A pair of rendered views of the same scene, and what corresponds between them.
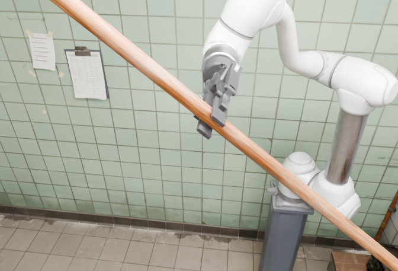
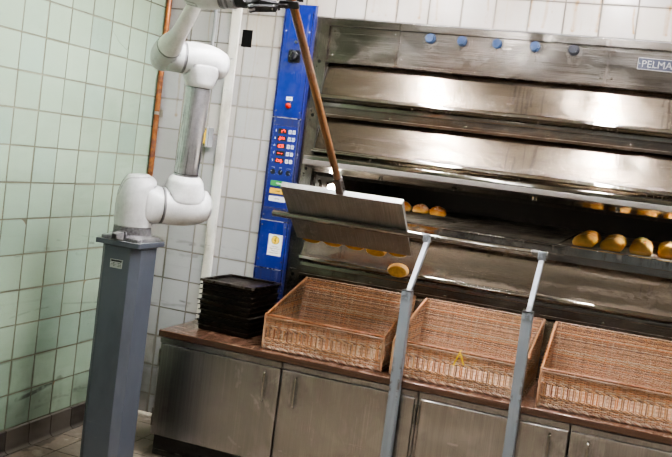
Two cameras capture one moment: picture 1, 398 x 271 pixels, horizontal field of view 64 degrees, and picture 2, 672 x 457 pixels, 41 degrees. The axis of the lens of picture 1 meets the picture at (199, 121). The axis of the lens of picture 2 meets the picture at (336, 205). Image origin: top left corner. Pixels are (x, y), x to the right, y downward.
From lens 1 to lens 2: 3.09 m
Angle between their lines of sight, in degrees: 78
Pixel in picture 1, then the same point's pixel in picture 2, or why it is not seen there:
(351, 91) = (207, 64)
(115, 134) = not seen: outside the picture
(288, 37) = not seen: hidden behind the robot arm
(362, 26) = (96, 54)
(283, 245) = (140, 316)
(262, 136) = (16, 215)
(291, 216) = (148, 256)
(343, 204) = (205, 196)
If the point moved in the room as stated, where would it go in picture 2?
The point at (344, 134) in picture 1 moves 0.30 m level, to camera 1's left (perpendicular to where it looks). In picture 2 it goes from (200, 112) to (171, 106)
